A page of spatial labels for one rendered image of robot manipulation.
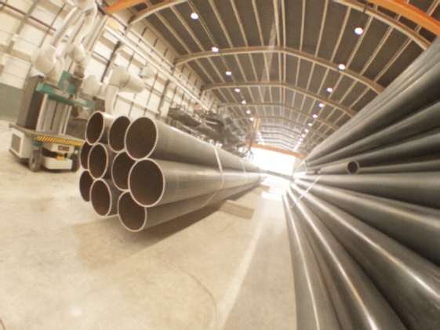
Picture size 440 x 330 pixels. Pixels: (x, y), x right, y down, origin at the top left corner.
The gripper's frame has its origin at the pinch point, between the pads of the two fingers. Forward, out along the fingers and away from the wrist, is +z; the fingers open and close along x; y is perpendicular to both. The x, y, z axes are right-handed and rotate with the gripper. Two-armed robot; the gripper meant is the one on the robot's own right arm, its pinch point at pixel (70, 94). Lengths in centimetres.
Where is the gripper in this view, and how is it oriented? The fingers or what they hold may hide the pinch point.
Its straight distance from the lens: 166.0
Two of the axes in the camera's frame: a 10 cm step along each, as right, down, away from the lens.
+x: -1.7, -0.2, -9.9
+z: -2.4, 9.7, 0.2
